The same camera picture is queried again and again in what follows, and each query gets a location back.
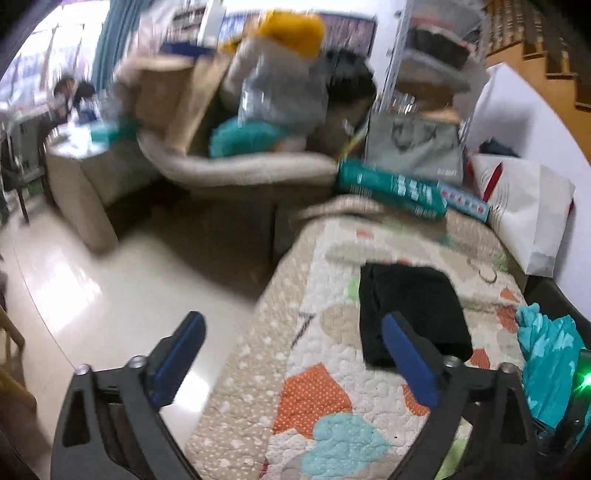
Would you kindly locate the dark chair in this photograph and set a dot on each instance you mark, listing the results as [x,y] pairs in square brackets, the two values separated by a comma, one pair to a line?
[27,138]

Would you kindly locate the blue printed box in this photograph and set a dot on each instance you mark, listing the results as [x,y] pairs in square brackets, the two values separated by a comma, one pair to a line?
[466,203]

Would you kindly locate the wall poster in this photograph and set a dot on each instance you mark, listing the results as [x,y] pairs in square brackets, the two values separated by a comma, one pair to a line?
[346,27]

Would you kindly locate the teal curtain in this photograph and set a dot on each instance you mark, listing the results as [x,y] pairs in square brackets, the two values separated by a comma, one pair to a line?
[111,41]

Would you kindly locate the grey fabric bag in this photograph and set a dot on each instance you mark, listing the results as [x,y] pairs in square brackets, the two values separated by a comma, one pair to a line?
[415,147]

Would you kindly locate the white paper bag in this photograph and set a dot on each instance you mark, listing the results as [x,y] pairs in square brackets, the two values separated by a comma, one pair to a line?
[531,207]

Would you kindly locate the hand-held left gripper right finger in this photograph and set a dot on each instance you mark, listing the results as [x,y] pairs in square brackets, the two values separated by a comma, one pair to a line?
[411,360]

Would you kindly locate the patchwork quilt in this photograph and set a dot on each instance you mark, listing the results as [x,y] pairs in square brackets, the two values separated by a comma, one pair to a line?
[332,332]

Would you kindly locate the beige sofa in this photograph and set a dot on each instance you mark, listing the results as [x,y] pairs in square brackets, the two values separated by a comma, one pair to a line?
[231,168]

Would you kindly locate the white storage shelf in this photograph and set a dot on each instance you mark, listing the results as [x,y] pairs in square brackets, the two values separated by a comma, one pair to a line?
[429,46]

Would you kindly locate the cardboard box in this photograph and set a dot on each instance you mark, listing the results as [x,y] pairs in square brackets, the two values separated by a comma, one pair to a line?
[175,101]

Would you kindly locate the clear plastic bag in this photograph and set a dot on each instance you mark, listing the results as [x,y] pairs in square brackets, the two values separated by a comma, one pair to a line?
[277,92]

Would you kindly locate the teal plastic packet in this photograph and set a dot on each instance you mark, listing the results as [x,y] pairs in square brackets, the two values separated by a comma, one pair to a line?
[392,184]

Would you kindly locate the yellow cloth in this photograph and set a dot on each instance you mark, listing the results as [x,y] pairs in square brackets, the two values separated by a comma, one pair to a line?
[295,32]

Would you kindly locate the wooden chair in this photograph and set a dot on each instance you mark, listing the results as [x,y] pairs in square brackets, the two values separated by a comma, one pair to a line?
[9,332]

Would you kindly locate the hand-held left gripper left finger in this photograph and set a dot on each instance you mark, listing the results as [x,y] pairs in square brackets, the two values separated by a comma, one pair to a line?
[180,355]

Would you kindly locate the black pants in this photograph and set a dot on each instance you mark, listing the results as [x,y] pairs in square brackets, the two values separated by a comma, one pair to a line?
[415,300]

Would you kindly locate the teal cloth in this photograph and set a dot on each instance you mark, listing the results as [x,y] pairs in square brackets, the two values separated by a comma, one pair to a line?
[549,350]

